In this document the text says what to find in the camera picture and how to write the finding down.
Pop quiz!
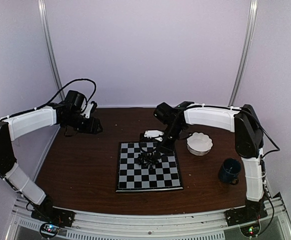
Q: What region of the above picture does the black grey chessboard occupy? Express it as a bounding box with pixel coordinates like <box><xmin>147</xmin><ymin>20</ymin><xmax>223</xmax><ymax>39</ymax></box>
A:
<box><xmin>115</xmin><ymin>142</ymin><xmax>184</xmax><ymax>193</ymax></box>

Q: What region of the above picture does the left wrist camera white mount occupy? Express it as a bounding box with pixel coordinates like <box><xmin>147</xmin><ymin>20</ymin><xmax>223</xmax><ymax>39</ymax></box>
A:
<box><xmin>81</xmin><ymin>101</ymin><xmax>98</xmax><ymax>119</ymax></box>

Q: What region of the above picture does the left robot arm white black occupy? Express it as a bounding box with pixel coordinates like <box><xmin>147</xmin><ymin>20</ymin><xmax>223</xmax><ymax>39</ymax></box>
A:
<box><xmin>0</xmin><ymin>90</ymin><xmax>103</xmax><ymax>222</ymax></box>

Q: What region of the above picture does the pile of black chess pieces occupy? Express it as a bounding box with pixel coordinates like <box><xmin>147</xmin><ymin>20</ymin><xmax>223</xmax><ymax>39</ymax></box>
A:
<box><xmin>137</xmin><ymin>151</ymin><xmax>161</xmax><ymax>170</ymax></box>

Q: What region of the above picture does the left aluminium frame post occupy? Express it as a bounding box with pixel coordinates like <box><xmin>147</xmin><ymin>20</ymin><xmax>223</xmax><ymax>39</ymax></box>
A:
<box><xmin>37</xmin><ymin>0</ymin><xmax>62</xmax><ymax>90</ymax></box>

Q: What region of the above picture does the white scalloped bowl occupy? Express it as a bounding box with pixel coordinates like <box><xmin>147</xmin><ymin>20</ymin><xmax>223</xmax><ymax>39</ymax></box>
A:
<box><xmin>186</xmin><ymin>132</ymin><xmax>213</xmax><ymax>156</ymax></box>

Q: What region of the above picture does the aluminium front rail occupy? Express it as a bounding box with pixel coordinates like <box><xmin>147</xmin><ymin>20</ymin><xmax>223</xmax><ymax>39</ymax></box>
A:
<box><xmin>2</xmin><ymin>197</ymin><xmax>291</xmax><ymax>240</ymax></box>

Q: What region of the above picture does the aluminium frame post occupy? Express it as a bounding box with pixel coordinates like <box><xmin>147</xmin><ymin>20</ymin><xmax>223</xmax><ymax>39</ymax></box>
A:
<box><xmin>228</xmin><ymin>0</ymin><xmax>259</xmax><ymax>107</ymax></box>
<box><xmin>37</xmin><ymin>0</ymin><xmax>62</xmax><ymax>90</ymax></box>

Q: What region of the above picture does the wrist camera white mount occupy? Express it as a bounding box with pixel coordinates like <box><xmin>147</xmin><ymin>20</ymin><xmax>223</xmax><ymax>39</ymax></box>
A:
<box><xmin>140</xmin><ymin>130</ymin><xmax>164</xmax><ymax>142</ymax></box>
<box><xmin>81</xmin><ymin>101</ymin><xmax>98</xmax><ymax>119</ymax></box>

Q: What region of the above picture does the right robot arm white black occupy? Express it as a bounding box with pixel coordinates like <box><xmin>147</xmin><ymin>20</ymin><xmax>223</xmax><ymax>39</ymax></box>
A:
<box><xmin>144</xmin><ymin>101</ymin><xmax>268</xmax><ymax>221</ymax></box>

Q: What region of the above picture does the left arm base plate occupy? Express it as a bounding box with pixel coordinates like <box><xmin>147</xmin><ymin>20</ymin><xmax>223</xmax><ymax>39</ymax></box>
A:
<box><xmin>31</xmin><ymin>207</ymin><xmax>76</xmax><ymax>228</ymax></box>

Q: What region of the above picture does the dark blue mug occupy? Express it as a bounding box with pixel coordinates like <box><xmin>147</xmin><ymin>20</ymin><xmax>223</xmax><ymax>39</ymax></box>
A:
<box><xmin>218</xmin><ymin>158</ymin><xmax>242</xmax><ymax>186</ymax></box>

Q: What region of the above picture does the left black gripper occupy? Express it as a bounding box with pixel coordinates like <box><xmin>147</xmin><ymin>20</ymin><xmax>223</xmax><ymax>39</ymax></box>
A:
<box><xmin>63</xmin><ymin>111</ymin><xmax>103</xmax><ymax>135</ymax></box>

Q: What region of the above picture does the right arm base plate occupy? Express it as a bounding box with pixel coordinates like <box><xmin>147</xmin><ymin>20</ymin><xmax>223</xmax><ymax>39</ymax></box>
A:
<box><xmin>224</xmin><ymin>206</ymin><xmax>268</xmax><ymax>227</ymax></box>

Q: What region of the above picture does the right aluminium frame post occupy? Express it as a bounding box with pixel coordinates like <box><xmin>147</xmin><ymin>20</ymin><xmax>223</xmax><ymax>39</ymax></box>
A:
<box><xmin>228</xmin><ymin>0</ymin><xmax>259</xmax><ymax>107</ymax></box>

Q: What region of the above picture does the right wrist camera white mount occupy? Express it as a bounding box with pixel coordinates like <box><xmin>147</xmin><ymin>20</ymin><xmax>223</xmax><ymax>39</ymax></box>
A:
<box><xmin>140</xmin><ymin>130</ymin><xmax>164</xmax><ymax>142</ymax></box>

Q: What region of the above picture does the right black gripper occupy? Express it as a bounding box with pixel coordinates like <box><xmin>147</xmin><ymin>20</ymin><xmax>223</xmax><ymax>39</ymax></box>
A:
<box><xmin>156</xmin><ymin>123</ymin><xmax>185</xmax><ymax>159</ymax></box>

